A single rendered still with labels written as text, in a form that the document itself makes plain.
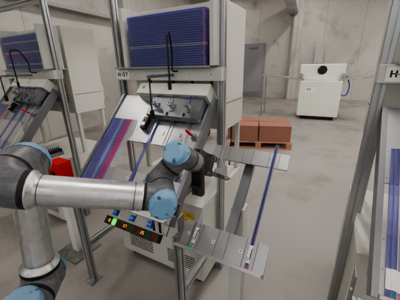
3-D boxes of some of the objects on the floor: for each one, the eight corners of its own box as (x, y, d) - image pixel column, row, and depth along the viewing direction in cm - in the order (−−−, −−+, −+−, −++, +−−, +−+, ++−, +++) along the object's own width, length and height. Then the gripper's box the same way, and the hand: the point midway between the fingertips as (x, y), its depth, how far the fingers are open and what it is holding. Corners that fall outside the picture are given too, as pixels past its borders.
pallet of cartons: (288, 137, 468) (291, 117, 454) (291, 152, 392) (294, 128, 378) (230, 134, 501) (230, 115, 487) (221, 147, 424) (221, 124, 411)
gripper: (222, 152, 81) (238, 164, 98) (175, 144, 90) (197, 157, 107) (217, 177, 79) (234, 185, 97) (168, 166, 88) (192, 175, 106)
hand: (213, 177), depth 102 cm, fingers open, 14 cm apart
